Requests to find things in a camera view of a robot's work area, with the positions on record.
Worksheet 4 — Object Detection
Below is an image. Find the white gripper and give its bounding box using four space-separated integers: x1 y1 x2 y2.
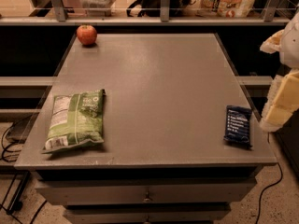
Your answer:
260 13 299 132

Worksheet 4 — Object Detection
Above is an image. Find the green jalapeno chip bag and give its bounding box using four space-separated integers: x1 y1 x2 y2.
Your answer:
42 90 106 154

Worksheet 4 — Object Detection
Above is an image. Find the colourful printed snack bag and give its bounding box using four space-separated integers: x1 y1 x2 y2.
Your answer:
196 0 255 18

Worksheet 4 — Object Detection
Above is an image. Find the black bag on shelf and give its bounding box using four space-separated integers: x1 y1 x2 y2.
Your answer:
126 0 193 17

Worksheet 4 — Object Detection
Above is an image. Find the red apple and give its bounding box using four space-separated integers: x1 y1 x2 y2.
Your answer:
77 25 97 46

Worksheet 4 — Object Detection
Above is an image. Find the dark blue snack bar wrapper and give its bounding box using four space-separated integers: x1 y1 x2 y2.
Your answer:
223 105 252 147

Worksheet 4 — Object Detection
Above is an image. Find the grey drawer cabinet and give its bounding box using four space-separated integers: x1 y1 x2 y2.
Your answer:
16 34 277 224

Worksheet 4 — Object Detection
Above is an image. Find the upper drawer knob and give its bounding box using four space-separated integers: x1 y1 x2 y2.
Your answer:
143 191 152 203

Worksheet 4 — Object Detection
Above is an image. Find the clear plastic container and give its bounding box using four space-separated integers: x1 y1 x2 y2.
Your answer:
79 0 115 17

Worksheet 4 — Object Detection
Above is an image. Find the metal shelf rail frame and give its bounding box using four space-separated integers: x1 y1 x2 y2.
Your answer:
0 0 298 26

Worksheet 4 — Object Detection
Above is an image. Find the black floor cable right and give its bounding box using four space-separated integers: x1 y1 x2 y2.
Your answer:
254 133 284 224

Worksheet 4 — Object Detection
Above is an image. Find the black cables left floor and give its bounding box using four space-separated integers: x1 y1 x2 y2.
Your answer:
0 114 48 224

